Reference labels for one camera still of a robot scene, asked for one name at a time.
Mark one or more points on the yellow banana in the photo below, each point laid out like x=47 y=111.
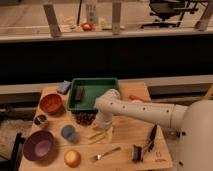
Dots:
x=98 y=137

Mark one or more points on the red apple in background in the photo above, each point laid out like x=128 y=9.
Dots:
x=87 y=26

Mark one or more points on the red bowl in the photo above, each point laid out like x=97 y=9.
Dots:
x=51 y=103

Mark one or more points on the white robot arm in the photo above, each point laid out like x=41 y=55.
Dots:
x=194 y=122

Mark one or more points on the black office chair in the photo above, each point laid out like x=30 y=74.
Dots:
x=171 y=12

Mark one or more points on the metal spoon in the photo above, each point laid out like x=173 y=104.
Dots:
x=100 y=156

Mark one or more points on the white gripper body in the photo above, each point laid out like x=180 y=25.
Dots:
x=101 y=124

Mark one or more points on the orange carrot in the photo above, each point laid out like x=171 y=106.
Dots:
x=133 y=97

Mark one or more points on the black binder clip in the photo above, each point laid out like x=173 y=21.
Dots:
x=137 y=153

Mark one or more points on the green plastic tray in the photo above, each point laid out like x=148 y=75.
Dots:
x=93 y=88

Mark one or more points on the wooden table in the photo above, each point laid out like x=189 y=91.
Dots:
x=126 y=133

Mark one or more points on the orange fruit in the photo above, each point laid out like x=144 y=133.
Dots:
x=72 y=158

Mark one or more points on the blue sponge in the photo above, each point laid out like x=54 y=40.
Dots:
x=64 y=87

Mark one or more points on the blue cup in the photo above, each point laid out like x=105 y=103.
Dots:
x=68 y=132

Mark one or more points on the dark block in tray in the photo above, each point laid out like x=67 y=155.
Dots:
x=79 y=93

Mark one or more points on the purple bowl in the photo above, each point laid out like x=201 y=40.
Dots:
x=38 y=145

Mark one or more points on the bunch of dark grapes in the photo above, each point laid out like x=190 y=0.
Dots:
x=84 y=119

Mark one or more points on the small dark can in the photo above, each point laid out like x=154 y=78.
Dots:
x=41 y=121

